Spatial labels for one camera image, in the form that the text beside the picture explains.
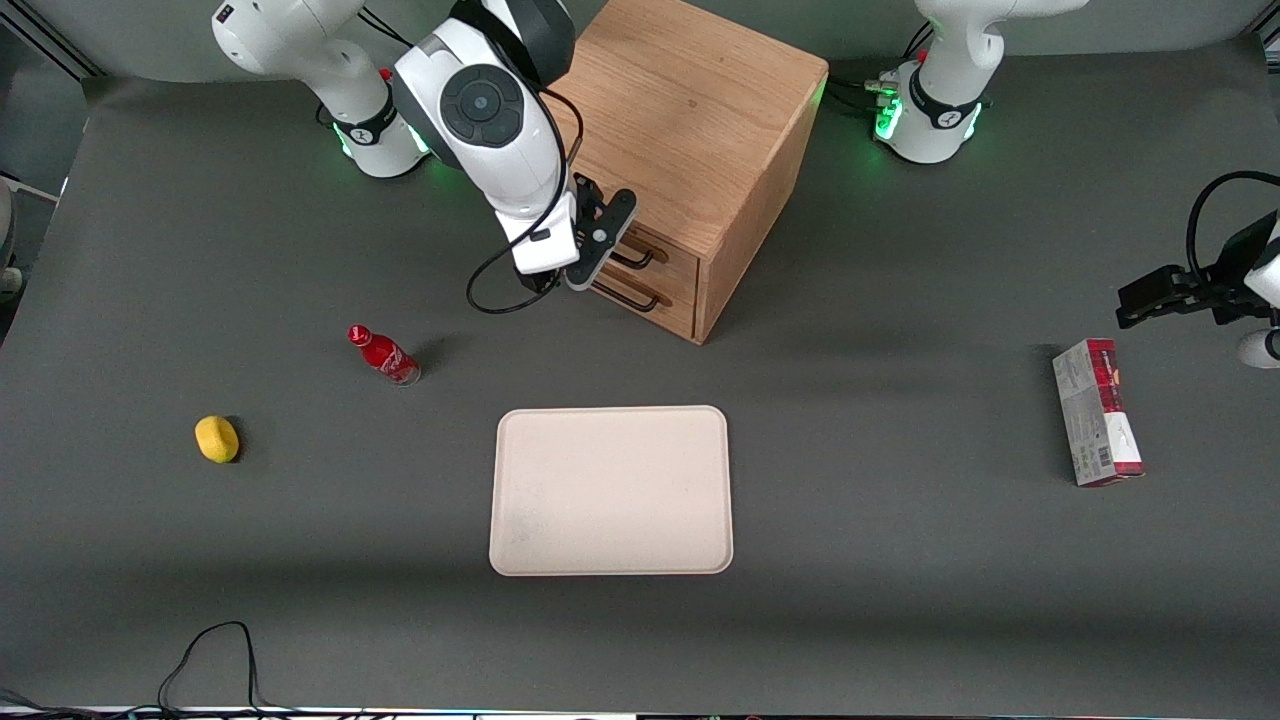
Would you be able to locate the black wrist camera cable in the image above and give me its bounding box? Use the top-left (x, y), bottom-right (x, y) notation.
top-left (466, 85), bottom-right (586, 316)
top-left (1187, 170), bottom-right (1280, 286)

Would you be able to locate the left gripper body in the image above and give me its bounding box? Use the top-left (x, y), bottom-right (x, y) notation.
top-left (1214, 211), bottom-right (1280, 324)

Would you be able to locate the thin black cable loop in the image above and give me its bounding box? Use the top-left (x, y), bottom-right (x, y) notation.
top-left (150, 620), bottom-right (271, 713)

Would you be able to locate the black left wrist camera cable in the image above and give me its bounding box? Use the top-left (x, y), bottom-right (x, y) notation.
top-left (1187, 170), bottom-right (1280, 286)

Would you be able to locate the yellow lemon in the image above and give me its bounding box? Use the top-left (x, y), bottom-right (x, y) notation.
top-left (194, 415), bottom-right (241, 464)

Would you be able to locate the wooden drawer with black handle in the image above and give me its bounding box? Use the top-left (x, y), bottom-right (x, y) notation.
top-left (600, 222), bottom-right (701, 301)
top-left (590, 265), bottom-right (699, 343)

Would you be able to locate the oak wooden drawer cabinet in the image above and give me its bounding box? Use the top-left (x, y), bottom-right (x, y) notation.
top-left (545, 0), bottom-right (830, 346)

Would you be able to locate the black base cable bundle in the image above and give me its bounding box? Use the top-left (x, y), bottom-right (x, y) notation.
top-left (828, 20), bottom-right (936, 113)
top-left (358, 5), bottom-right (413, 49)

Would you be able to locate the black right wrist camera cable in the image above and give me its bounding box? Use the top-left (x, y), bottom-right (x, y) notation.
top-left (466, 85), bottom-right (586, 316)

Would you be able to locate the red plaid carton box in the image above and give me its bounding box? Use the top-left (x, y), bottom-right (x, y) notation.
top-left (1051, 338), bottom-right (1146, 488)

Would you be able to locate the red cola bottle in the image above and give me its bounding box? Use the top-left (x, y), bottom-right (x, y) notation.
top-left (346, 323), bottom-right (422, 387)

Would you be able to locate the beige plastic tray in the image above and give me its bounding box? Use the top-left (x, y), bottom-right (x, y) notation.
top-left (488, 405), bottom-right (734, 577)

